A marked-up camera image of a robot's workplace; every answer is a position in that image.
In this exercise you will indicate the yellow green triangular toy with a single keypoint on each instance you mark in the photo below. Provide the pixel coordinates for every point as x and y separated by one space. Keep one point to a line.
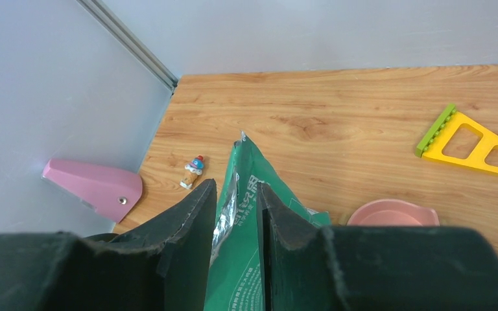
456 139

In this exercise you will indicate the green dog food bag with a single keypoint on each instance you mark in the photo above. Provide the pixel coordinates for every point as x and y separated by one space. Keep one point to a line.
234 278

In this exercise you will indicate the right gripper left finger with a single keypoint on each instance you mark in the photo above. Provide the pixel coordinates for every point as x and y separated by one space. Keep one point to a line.
162 264

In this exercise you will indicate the small colourful figurine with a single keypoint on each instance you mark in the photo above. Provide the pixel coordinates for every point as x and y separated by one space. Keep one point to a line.
193 170

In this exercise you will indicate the pink pet bowl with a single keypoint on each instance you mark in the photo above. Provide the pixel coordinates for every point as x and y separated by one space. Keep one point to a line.
392 212

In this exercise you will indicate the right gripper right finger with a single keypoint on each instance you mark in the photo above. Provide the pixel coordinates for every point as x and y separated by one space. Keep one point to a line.
304 267

